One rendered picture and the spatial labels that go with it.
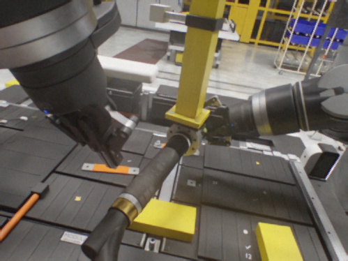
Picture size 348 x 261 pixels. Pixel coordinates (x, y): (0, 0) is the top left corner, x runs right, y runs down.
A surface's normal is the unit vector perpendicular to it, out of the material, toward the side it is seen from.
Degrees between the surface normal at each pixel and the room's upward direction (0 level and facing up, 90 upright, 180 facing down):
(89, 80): 84
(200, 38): 90
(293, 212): 0
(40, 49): 95
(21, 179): 0
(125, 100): 90
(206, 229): 0
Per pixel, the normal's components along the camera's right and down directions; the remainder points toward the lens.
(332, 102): -0.59, -0.14
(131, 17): -0.15, 0.50
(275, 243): 0.13, -0.85
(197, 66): -0.41, 0.43
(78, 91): 0.59, 0.51
